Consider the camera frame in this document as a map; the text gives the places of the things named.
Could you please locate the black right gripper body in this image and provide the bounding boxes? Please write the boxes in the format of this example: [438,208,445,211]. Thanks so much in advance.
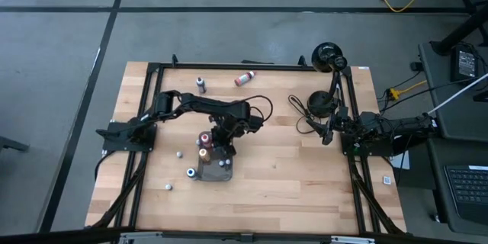
[322,105,361,146]

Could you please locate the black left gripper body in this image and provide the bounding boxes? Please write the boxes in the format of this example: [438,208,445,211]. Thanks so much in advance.
[208,111,265,146]

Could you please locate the pink food coloring bottle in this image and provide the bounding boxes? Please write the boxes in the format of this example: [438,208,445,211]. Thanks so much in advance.
[233,70,256,88]

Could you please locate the smoky transparent plastic bin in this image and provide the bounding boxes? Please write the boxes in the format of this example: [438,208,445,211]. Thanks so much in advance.
[197,131,235,183]

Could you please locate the black desk lamp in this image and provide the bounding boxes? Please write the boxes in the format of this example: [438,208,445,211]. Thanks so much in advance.
[306,41,348,120]

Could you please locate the white paper sheet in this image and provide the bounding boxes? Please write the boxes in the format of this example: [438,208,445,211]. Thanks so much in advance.
[391,151,412,171]

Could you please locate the white rod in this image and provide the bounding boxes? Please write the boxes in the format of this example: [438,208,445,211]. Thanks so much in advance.
[426,72,488,117]

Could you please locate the black side desk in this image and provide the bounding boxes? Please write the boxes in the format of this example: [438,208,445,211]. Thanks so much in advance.
[426,136,488,237]
[418,40,488,143]

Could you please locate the black power adapter with label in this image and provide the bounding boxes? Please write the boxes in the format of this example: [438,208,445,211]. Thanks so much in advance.
[451,45,480,82]

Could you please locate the black laptop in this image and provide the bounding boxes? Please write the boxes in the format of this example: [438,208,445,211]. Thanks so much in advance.
[443,164,488,226]

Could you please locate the black stand legs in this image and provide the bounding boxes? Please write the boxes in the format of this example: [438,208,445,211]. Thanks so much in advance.
[430,0,488,56]

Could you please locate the black crossbeam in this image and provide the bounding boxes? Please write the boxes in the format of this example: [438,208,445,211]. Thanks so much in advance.
[0,226,488,244]

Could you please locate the grey chair leg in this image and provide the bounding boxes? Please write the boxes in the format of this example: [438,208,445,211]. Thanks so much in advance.
[0,136,31,154]

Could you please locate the black lamp cable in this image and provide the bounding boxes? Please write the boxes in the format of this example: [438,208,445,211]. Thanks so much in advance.
[287,94,319,135]

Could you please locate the black aluminium table frame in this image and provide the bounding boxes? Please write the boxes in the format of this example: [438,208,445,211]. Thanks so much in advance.
[85,53,407,236]

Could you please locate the silver bracket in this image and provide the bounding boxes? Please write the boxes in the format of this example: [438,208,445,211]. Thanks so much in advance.
[330,235,377,244]
[118,231,164,244]

